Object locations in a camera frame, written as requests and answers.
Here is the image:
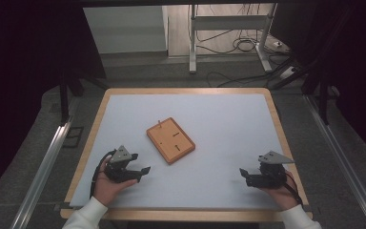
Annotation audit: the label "aluminium rail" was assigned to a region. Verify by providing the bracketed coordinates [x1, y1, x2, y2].
[10, 115, 74, 229]
[302, 94, 366, 229]

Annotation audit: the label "white panel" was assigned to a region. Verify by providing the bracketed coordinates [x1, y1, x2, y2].
[83, 5, 170, 55]

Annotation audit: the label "white topped wooden table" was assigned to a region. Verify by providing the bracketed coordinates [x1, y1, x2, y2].
[59, 87, 314, 223]

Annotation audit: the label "black stand leg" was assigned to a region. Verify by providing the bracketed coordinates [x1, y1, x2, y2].
[301, 71, 331, 126]
[58, 68, 86, 126]

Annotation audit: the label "white power strip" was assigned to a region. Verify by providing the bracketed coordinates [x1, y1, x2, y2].
[279, 66, 297, 80]

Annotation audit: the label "black floor cables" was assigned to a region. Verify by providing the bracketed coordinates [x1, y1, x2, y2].
[195, 3, 299, 89]

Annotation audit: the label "white metal desk frame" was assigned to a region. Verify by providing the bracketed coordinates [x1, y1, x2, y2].
[188, 3, 279, 74]

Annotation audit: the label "red black right gripper cable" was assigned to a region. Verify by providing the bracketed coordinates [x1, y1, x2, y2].
[284, 171, 305, 208]

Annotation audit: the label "orange wooden peg board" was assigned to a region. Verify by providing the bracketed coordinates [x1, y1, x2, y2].
[146, 116, 196, 166]

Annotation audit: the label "person's left hand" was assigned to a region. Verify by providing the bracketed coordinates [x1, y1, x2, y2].
[92, 156, 138, 208]

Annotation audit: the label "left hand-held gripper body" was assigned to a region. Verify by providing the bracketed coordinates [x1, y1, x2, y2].
[104, 145, 140, 184]

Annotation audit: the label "person's right hand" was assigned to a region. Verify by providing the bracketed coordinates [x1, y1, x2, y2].
[260, 170, 299, 212]

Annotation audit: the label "black curtain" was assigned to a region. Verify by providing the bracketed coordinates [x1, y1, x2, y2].
[0, 0, 108, 204]
[268, 0, 366, 156]

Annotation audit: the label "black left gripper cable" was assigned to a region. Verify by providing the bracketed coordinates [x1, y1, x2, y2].
[89, 149, 117, 200]

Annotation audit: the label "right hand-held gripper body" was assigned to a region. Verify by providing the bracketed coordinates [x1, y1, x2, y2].
[245, 150, 295, 189]

